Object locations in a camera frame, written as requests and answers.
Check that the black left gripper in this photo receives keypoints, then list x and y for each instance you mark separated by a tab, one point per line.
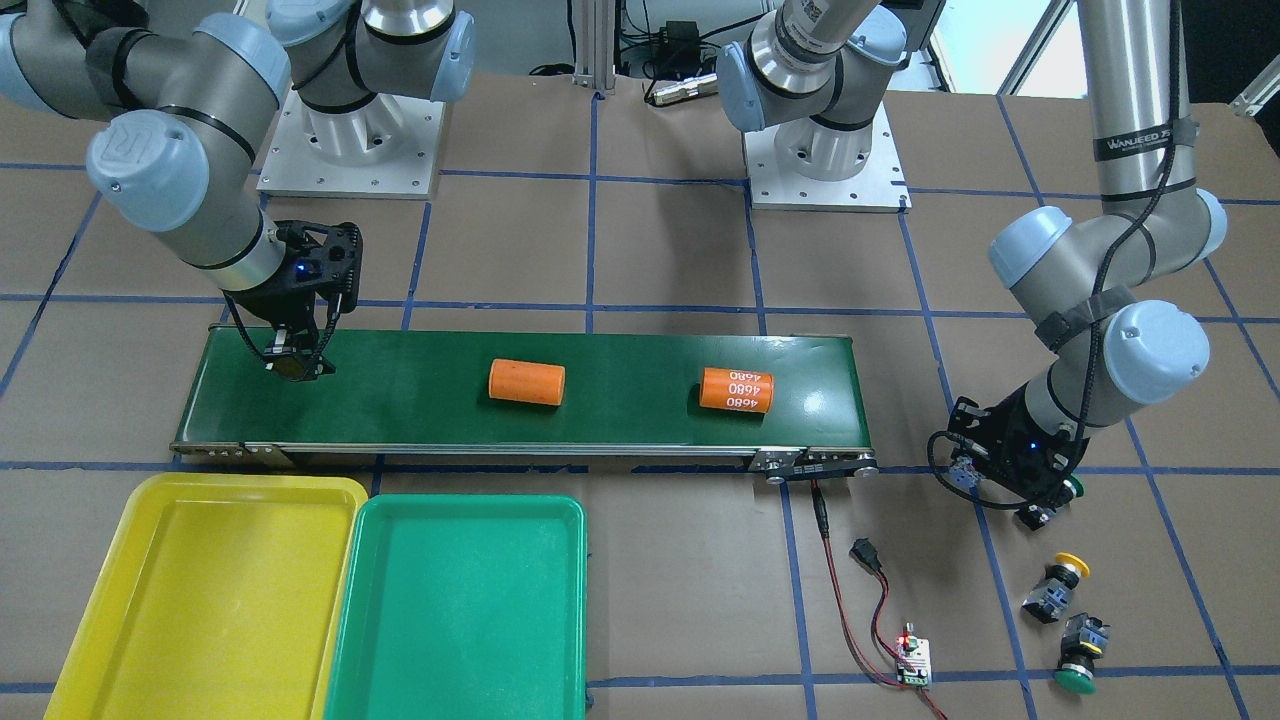
1012	430

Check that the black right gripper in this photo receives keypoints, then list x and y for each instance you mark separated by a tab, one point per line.
268	300

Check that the yellow push button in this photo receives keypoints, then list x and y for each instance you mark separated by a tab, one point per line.
963	473
1049	599

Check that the green push button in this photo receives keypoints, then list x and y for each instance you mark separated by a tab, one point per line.
1084	641
1037	515

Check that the plain orange cylinder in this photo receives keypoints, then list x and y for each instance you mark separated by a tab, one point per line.
526	383

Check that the orange cylinder with 4680 label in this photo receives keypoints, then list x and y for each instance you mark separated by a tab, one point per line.
743	391

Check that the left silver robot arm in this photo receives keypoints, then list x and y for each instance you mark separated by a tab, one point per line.
817	71

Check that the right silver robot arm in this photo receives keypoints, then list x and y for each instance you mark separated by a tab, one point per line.
347	96

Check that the green conveyor belt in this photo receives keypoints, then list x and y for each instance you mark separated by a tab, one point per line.
789	407

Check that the small motor controller board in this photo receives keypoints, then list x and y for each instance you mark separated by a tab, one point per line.
913	660

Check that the yellow plastic tray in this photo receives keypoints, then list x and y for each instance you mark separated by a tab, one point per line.
219	599

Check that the green plastic tray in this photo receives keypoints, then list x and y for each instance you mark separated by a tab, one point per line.
464	607

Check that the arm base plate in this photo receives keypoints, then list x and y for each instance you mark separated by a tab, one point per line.
388	149
802	166

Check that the aluminium frame post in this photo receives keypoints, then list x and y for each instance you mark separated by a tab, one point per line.
594	26

